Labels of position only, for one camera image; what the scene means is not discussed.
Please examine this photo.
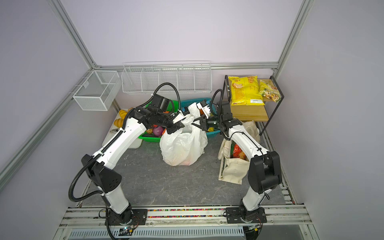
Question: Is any white plastic grocery bag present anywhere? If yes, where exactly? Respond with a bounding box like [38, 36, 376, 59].
[160, 103, 208, 166]

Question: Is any red Lays chips bag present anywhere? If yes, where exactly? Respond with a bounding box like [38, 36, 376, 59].
[232, 144, 246, 160]

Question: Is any canvas tote bag floral print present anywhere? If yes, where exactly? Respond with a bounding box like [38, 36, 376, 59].
[218, 140, 250, 185]

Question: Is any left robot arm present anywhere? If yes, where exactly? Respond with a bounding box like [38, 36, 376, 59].
[68, 83, 184, 225]

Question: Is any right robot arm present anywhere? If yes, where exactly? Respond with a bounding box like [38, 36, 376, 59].
[193, 89, 283, 224]

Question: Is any teal plastic basket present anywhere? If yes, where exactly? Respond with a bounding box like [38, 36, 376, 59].
[181, 98, 220, 139]

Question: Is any green plastic basket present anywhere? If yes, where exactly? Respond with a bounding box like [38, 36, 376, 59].
[138, 100, 179, 143]

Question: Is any black wooden shelf rack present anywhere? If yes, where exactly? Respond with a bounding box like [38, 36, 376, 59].
[224, 75, 285, 135]

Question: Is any white bread tray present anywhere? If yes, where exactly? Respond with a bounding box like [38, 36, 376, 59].
[102, 123, 143, 149]

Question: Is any croissant bread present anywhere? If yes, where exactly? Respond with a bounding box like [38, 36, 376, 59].
[114, 119, 124, 128]

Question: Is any large yellow chips bag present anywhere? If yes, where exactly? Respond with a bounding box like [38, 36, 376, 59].
[228, 76, 265, 106]

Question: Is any small white mesh basket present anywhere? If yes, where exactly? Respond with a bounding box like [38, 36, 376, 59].
[73, 70, 122, 111]

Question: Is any small yellow snack bag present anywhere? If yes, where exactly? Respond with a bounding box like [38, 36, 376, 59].
[259, 80, 282, 103]

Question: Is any long white wire basket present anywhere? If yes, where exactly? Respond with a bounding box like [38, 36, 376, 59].
[121, 61, 212, 94]

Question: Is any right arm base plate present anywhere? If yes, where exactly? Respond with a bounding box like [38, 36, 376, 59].
[225, 206, 267, 224]

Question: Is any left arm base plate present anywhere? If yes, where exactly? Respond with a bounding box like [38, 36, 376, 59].
[106, 209, 148, 226]

